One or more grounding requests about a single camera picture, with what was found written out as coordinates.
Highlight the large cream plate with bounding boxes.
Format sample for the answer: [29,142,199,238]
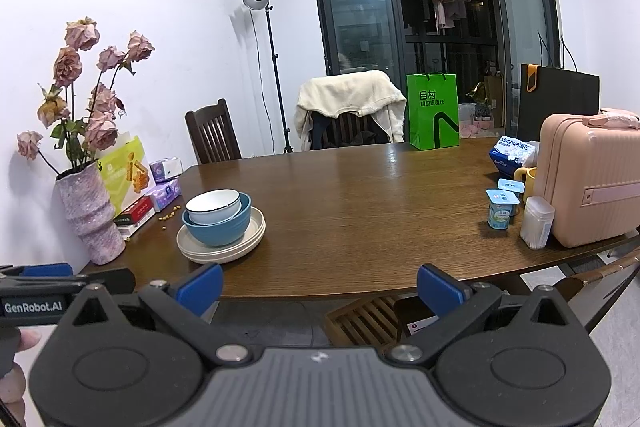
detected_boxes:
[176,227,267,265]

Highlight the blue tissue pack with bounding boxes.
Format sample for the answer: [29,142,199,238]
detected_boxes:
[488,136,541,175]

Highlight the red box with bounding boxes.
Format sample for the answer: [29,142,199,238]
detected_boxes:
[112,196,154,225]

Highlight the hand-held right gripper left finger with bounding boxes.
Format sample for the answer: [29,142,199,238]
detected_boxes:
[60,263,251,365]

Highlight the blue bowl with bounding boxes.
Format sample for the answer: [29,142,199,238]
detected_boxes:
[181,192,252,248]

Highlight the pink suitcase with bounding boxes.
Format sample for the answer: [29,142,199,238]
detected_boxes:
[534,112,640,249]

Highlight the green paper bag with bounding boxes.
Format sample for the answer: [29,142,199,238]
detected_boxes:
[406,72,461,152]

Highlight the purple tissue pack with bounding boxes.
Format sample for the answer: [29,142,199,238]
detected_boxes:
[149,157,183,184]
[145,178,182,212]

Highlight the lime green snack box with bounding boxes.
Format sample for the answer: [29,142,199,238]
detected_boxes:
[97,135,151,218]

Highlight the clear plastic container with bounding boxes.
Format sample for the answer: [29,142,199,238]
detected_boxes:
[519,195,556,250]

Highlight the black paper bag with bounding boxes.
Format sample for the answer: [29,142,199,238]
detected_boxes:
[517,36,601,142]

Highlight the white flat box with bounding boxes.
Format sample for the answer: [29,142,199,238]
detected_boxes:
[119,209,156,239]

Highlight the brown paper bag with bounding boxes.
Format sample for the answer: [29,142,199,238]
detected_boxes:
[482,74,507,116]

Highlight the dark wooden chair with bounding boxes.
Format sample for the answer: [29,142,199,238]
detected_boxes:
[185,98,242,165]
[330,112,391,148]
[555,249,640,335]

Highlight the yellow mug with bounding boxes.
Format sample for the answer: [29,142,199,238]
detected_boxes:
[514,166,538,198]

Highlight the scattered yellow snack pieces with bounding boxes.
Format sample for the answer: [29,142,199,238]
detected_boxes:
[122,205,182,242]

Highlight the small cream plate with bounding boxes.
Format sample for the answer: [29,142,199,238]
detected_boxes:
[178,206,266,255]

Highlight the blue yogurt cup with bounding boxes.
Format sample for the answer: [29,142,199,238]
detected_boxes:
[486,188,521,229]
[496,178,526,208]

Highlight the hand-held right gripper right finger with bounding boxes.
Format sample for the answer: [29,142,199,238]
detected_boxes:
[385,263,586,365]

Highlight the sliding glass door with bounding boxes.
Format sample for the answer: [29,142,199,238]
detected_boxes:
[306,0,561,142]

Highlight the person's left hand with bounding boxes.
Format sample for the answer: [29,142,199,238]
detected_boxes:
[0,328,42,414]

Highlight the pink pouch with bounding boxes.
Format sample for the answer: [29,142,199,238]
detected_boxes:
[581,108,640,128]

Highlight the white bowl with dark rim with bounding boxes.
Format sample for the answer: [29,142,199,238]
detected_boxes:
[185,189,242,226]

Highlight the wooden slatted stool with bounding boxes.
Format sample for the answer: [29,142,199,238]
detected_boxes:
[324,294,401,349]

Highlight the white paper card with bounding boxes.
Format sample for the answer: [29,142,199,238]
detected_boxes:
[407,317,440,337]

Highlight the black studio light stand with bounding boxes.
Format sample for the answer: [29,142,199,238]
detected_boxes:
[242,0,296,155]

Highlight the dried pink roses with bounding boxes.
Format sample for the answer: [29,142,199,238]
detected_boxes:
[16,17,156,175]

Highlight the cream sweater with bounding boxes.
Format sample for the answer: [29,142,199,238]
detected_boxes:
[293,69,407,152]

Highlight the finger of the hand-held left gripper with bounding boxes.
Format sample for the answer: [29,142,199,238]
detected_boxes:
[0,263,75,281]
[70,267,137,297]

